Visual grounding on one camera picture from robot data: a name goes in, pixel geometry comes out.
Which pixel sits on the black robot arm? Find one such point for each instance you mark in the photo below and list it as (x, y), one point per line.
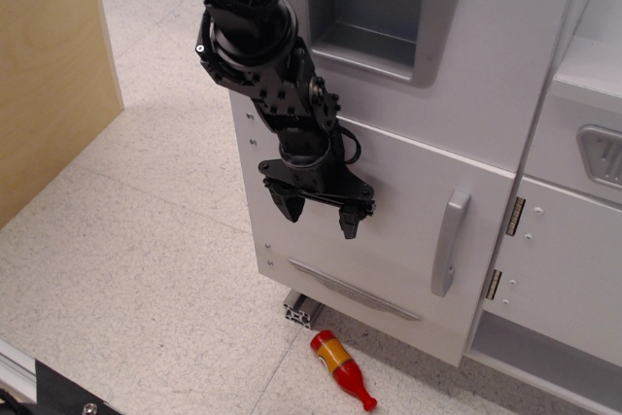
(253, 47)

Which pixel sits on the metal hinge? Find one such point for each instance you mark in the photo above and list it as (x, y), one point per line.
(515, 216)
(493, 285)

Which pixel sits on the lower metal hinge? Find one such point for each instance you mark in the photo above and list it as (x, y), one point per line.
(493, 285)

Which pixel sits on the white right cabinet door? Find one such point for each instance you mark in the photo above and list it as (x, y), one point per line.
(561, 270)

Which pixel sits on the white low fridge door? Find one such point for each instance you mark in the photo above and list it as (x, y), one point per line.
(382, 277)

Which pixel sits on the red orange toy bottle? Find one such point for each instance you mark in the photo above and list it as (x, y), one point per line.
(342, 367)

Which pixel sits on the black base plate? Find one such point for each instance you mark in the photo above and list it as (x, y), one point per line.
(56, 394)

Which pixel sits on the light wooden panel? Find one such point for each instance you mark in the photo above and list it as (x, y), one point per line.
(59, 90)

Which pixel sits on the upper metal hinge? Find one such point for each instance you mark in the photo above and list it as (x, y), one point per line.
(515, 216)

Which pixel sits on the white toy kitchen cabinet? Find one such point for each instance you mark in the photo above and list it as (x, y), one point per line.
(504, 82)

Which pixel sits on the aluminium rail bottom left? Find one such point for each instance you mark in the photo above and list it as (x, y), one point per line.
(18, 373)

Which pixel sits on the aluminium extrusion foot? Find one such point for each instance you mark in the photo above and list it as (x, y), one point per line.
(302, 309)

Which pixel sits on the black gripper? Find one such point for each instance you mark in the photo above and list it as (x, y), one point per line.
(328, 180)

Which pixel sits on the grey fridge door handle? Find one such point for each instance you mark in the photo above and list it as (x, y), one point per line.
(442, 267)

